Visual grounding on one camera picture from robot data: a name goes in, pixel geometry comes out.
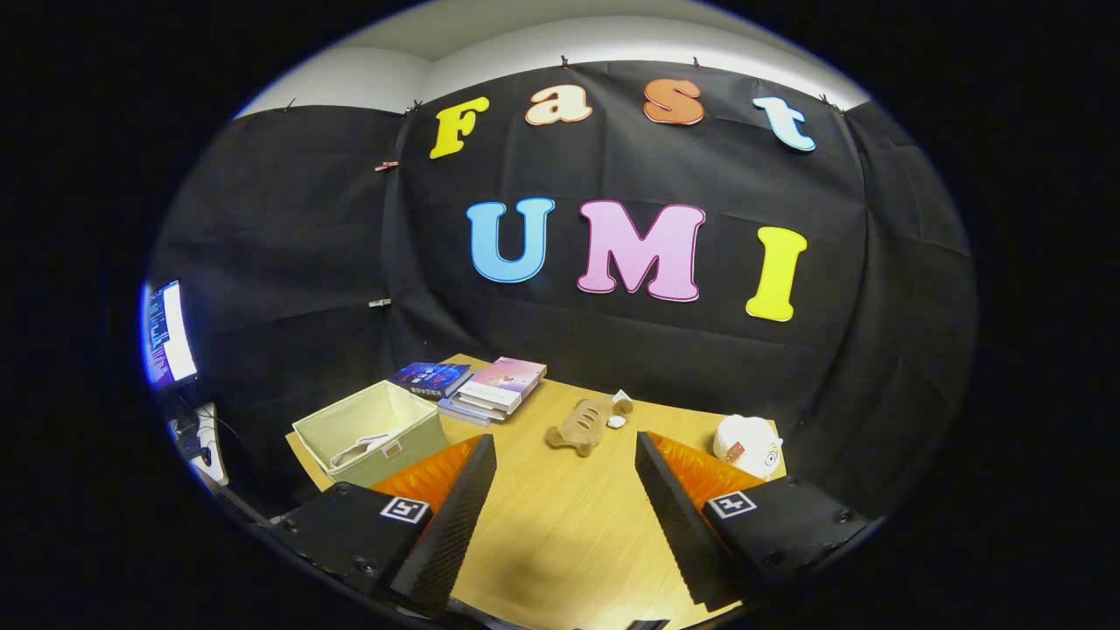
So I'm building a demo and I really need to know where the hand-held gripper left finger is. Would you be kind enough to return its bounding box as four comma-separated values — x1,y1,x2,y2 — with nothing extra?
271,433,498,618

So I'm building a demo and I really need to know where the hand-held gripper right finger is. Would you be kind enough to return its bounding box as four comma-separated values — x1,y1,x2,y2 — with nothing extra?
634,430,885,613

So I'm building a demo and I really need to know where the green fabric storage box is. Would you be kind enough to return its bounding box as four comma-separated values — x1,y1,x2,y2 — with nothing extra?
291,380,449,489

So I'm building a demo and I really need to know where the white canvas shoe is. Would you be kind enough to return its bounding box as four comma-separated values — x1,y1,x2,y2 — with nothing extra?
330,433,395,470

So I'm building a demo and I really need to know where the white plush toy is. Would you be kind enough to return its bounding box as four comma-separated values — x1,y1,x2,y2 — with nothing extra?
713,415,785,482

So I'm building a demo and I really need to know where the light blue book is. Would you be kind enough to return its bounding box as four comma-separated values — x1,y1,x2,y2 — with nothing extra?
436,398,495,428

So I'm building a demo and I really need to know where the brown plush toy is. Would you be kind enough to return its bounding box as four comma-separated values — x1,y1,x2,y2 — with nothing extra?
545,391,634,458

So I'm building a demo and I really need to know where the white book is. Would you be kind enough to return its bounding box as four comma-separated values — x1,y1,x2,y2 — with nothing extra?
451,389,526,417

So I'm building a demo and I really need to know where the dark blue book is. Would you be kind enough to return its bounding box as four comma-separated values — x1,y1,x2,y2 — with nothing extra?
388,361,473,399

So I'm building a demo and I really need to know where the pink book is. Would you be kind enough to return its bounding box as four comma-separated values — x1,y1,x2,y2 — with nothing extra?
459,356,548,405

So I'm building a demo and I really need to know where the white power strip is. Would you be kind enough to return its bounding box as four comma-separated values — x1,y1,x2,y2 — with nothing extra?
171,402,231,487

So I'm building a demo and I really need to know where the computer monitor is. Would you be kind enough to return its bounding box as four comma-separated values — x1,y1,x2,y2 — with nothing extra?
142,280,200,391

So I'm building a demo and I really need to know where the black backdrop cloth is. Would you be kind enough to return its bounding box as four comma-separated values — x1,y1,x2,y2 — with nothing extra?
149,59,977,526

